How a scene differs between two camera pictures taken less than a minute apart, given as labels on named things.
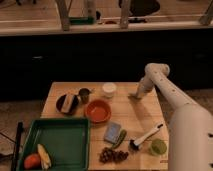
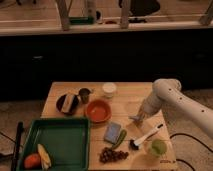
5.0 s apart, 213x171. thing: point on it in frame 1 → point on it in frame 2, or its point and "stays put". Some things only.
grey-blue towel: [132, 98] → [134, 117]
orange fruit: [32, 161] stays put
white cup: [109, 89] stays put
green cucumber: [122, 136] stays put
